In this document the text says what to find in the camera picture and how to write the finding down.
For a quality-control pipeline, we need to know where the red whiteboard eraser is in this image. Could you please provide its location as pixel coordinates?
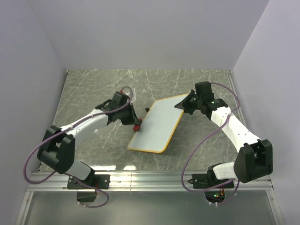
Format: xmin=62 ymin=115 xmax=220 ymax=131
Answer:
xmin=133 ymin=119 xmax=143 ymax=132

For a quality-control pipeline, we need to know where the yellow framed whiteboard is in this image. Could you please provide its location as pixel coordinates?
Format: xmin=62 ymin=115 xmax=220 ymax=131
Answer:
xmin=127 ymin=94 xmax=188 ymax=154

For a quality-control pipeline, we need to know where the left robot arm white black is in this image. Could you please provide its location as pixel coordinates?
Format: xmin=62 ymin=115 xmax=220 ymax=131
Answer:
xmin=37 ymin=91 xmax=143 ymax=188

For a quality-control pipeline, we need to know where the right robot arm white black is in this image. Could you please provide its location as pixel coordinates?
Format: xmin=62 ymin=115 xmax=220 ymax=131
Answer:
xmin=175 ymin=82 xmax=273 ymax=189

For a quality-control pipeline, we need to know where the right side aluminium rail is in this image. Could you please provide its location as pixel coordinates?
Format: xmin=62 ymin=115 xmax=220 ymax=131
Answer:
xmin=225 ymin=70 xmax=246 ymax=126

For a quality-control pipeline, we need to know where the aluminium rail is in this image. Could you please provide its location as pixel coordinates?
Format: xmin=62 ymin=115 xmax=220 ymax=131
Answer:
xmin=225 ymin=70 xmax=246 ymax=126
xmin=26 ymin=171 xmax=274 ymax=192

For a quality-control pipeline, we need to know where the aluminium front rail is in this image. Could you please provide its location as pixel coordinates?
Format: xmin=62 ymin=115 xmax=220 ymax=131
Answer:
xmin=26 ymin=171 xmax=274 ymax=192

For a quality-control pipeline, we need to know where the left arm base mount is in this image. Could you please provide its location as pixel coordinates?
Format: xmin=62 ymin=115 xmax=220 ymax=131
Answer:
xmin=67 ymin=174 xmax=111 ymax=203

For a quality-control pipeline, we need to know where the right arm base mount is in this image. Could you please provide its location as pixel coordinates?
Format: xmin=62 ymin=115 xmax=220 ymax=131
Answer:
xmin=187 ymin=173 xmax=234 ymax=204

